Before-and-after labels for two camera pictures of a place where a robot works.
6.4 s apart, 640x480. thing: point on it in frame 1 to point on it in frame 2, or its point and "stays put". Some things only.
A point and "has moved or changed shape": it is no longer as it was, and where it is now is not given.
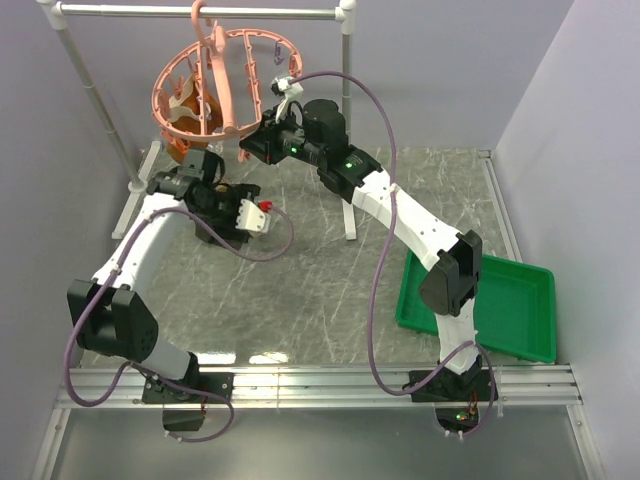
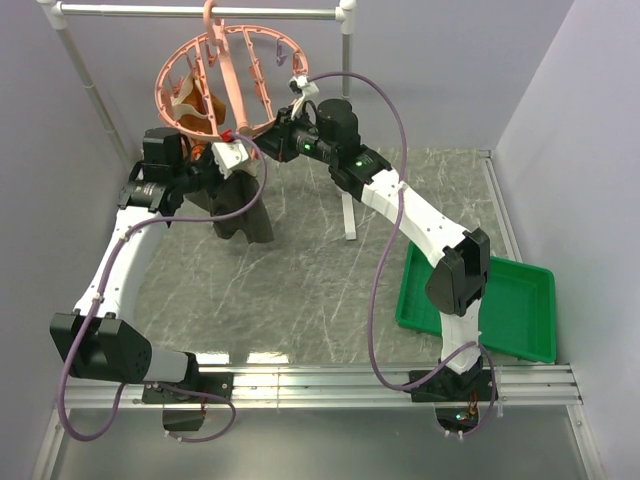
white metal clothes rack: [54, 14] stays put
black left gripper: [249, 192] to [213, 190]
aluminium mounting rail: [538, 384] stays put
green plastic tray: [515, 307] stays put
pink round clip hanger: [217, 45] has moved or changed shape
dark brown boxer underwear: [236, 242] has moved or changed shape
